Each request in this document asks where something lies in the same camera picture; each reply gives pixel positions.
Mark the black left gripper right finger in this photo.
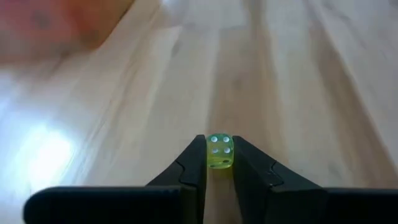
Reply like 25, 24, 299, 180
231, 135, 398, 224

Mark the orange translucent plastic bin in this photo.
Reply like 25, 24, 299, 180
0, 0, 137, 65

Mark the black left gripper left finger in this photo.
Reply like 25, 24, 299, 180
23, 134, 208, 224

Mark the small yellow-green translucent die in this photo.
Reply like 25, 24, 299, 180
205, 133, 235, 170

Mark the large red foam die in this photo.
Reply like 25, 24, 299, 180
0, 0, 78, 60

